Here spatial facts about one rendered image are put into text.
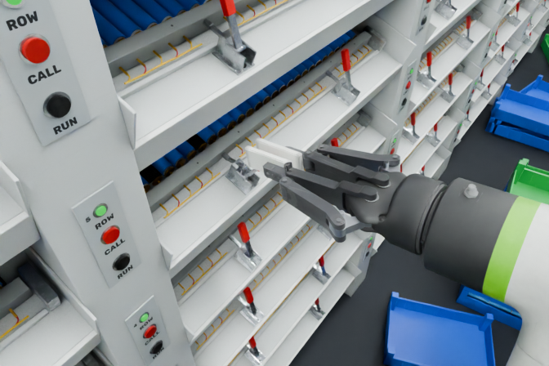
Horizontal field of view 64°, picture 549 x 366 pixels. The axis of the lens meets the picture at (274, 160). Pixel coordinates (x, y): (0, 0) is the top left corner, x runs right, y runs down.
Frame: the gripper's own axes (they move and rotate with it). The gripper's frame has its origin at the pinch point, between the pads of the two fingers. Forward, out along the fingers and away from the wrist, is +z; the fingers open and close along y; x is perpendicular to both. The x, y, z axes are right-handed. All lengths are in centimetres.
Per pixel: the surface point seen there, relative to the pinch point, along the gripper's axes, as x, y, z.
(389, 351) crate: -89, 32, -1
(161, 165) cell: -0.5, -7.7, 12.9
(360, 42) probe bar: -1.4, 38.4, 10.2
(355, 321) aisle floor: -94, 38, 14
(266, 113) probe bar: -1.6, 10.1, 10.0
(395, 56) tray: -6.0, 44.4, 6.0
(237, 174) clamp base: -4.1, -1.0, 6.4
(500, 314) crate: -97, 66, -21
